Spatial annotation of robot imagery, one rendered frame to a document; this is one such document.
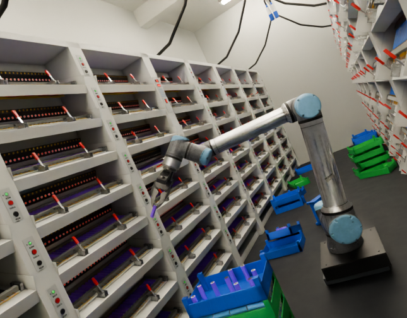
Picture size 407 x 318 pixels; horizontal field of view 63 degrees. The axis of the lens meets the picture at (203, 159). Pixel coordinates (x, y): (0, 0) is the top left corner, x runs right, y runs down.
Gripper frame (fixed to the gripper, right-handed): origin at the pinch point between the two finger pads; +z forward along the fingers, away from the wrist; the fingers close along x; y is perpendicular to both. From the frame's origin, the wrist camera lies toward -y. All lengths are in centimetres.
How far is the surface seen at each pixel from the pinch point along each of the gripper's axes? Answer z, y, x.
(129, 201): 3.6, 13.9, 17.0
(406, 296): 0, -9, -118
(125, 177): -8.0, 8.9, 21.9
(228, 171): -44, 140, -25
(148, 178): -11.9, 23.8, 13.9
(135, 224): 12.3, 3.2, 6.9
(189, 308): 28, -38, -32
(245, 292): 15, -46, -48
